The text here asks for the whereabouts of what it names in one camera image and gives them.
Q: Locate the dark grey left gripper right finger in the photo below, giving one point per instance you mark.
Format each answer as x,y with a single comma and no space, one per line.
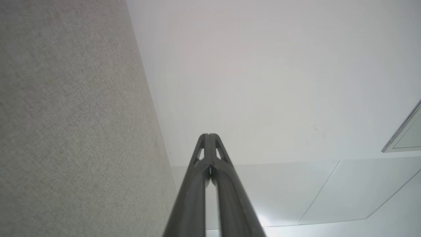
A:
235,204

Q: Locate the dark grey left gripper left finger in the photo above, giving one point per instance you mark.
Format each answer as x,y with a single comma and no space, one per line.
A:
192,197

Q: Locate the grey framed panel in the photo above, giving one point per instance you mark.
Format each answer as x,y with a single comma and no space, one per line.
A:
409,131

